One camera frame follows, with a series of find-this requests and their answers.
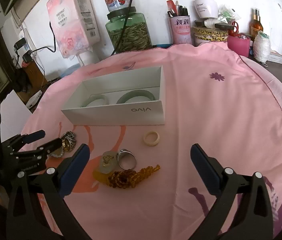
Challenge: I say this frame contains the white paper packet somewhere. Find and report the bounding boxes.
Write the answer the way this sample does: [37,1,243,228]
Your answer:
[268,51,282,65]

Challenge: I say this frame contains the jade pendant with gold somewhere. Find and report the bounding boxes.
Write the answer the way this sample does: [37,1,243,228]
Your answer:
[98,151,118,173]

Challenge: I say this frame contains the red comb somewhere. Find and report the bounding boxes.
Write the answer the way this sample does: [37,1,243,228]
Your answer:
[166,0,175,16]

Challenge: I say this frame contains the black charger plug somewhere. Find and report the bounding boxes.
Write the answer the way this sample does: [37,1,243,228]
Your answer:
[14,38,27,52]
[21,51,34,63]

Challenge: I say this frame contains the red scissors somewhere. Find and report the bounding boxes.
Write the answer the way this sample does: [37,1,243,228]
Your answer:
[231,21,240,37]

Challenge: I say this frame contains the white thread spool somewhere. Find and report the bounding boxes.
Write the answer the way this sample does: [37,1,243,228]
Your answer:
[204,18,219,28]

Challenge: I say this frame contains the silver ring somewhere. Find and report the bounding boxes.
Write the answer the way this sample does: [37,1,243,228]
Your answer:
[116,149,137,170]

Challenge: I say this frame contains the amber glass bottle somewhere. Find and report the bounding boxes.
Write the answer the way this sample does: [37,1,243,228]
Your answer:
[249,8,263,42]

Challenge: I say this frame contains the white cardboard sheet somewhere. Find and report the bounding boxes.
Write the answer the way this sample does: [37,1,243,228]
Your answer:
[0,90,33,140]

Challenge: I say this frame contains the small white device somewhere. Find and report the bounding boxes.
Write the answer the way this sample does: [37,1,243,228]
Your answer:
[26,90,43,109]

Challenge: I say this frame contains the white cardboard box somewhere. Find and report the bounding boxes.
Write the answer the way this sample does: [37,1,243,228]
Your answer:
[61,66,166,126]

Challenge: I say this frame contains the pink plastic basket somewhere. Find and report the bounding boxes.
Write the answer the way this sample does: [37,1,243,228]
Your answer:
[227,34,251,57]

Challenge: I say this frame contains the round yellow patterned tin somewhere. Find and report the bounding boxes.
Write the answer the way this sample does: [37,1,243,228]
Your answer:
[191,25,229,47]

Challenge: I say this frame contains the white yarn roll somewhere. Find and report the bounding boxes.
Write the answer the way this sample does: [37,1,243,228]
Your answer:
[253,31,271,63]

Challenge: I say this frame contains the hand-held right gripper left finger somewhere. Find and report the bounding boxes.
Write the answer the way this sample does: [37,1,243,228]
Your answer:
[6,144,91,240]

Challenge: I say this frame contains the pink tissue pack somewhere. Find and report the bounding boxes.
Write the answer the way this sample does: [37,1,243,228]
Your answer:
[46,0,101,59]

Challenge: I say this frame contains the pink pen holder can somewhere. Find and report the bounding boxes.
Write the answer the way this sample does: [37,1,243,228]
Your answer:
[169,15,193,45]

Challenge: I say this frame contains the clear plastic bag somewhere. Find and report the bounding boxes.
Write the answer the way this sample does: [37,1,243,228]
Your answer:
[217,4,236,22]

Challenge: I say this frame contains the pale jade bangle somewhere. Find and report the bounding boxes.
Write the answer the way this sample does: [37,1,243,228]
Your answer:
[82,94,110,108]

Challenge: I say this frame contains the cream ring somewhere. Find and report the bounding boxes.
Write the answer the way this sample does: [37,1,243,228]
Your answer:
[143,132,161,146]

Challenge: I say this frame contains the ornate silver gold jewelry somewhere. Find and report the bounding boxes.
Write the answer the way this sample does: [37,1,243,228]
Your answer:
[47,131,77,158]

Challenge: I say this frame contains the green glass jar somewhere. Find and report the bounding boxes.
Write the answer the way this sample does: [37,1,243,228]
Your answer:
[105,6,153,54]

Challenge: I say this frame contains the green jade bangle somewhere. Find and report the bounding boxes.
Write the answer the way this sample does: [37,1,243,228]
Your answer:
[116,89,156,105]

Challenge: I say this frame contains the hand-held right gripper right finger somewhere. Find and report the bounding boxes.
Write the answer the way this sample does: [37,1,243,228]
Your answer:
[190,144,274,240]

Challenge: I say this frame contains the white cream jar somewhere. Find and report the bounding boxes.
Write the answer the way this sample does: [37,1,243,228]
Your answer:
[194,0,218,20]

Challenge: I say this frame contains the bundle of pens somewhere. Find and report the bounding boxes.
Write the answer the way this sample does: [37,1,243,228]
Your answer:
[173,0,189,17]

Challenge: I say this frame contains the amber bead bracelet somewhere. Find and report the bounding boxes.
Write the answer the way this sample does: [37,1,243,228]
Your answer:
[107,164,161,188]

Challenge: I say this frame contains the pink printed cloth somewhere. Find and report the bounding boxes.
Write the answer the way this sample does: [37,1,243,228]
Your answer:
[19,42,282,240]

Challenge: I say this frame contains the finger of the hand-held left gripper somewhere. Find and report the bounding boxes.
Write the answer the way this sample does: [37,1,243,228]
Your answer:
[12,138,64,172]
[1,130,46,153]

